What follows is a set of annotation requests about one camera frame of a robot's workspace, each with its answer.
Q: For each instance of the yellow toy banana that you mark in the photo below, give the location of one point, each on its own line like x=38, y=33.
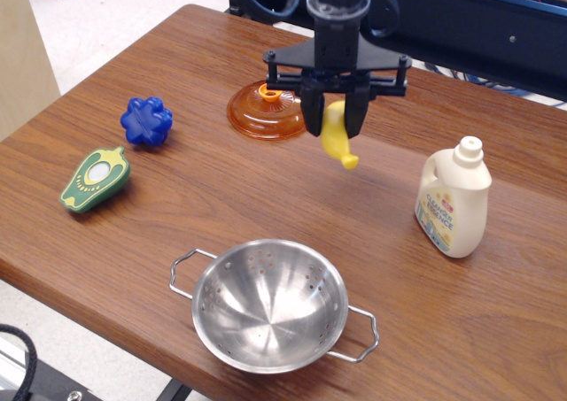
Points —
x=334, y=138

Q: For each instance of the blue flower-shaped toy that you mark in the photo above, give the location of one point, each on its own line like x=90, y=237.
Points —
x=146, y=121

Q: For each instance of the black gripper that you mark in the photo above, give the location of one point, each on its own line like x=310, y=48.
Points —
x=338, y=59

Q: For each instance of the beige wooden board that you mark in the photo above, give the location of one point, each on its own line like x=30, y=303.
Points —
x=28, y=83

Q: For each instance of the black table leg bracket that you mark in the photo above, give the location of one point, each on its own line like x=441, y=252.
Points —
x=174, y=391

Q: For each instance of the cream detergent bottle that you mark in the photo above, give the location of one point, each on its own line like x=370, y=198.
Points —
x=452, y=201

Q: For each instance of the green toy pepper half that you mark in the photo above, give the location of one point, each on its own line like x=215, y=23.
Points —
x=101, y=175

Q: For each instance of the orange transparent pot lid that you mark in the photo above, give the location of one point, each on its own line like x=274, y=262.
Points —
x=267, y=114

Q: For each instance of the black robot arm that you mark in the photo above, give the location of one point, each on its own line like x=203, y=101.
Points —
x=340, y=59

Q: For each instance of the steel colander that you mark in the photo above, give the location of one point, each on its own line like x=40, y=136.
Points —
x=268, y=306

